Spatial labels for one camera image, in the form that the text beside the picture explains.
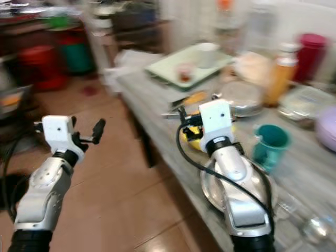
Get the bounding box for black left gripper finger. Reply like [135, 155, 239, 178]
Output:
[93, 118, 107, 145]

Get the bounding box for green plastic mug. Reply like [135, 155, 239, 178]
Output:
[252, 124, 291, 174]

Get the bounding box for yellow plastic bowl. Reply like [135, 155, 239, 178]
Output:
[178, 123, 208, 153]

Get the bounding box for round steel bowl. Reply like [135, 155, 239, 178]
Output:
[218, 80, 265, 117]

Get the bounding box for small clear glass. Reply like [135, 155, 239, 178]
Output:
[177, 63, 195, 83]

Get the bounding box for white cup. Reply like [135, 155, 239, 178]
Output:
[192, 42, 220, 69]

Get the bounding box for clear plastic food bag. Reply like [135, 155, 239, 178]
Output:
[234, 51, 274, 87]

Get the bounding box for pale green serving tray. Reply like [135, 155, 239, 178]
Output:
[144, 43, 234, 90]

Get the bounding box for orange sauce bottle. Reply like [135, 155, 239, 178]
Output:
[264, 45, 300, 107]

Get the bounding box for white plastic bag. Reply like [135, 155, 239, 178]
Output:
[102, 50, 155, 95]

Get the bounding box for green plastic bucket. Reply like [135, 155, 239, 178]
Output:
[58, 31, 96, 76]

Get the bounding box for red plastic stool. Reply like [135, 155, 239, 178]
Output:
[17, 46, 69, 92]

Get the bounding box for clear plastic container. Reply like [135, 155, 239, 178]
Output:
[278, 86, 334, 121]

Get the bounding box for round black floor object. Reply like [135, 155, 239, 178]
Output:
[0, 173, 16, 211]

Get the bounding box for red plastic canister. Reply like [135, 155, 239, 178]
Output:
[292, 33, 327, 83]

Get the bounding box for purple plastic bowl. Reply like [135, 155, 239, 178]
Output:
[315, 105, 336, 154]

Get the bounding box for steel spoon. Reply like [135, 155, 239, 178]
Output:
[297, 213, 336, 246]

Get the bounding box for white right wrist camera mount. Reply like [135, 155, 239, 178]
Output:
[198, 99, 236, 154]

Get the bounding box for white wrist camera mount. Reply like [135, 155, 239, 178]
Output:
[42, 115, 85, 158]
[198, 99, 236, 154]

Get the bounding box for yellow-handled knife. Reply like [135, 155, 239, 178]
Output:
[171, 91, 208, 110]

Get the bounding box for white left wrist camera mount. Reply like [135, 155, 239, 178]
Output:
[42, 115, 85, 158]

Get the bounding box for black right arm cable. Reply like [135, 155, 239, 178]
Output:
[176, 105, 276, 232]

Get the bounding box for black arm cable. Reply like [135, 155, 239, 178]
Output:
[0, 122, 44, 221]
[176, 105, 276, 232]

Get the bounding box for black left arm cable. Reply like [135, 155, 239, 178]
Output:
[0, 122, 44, 221]

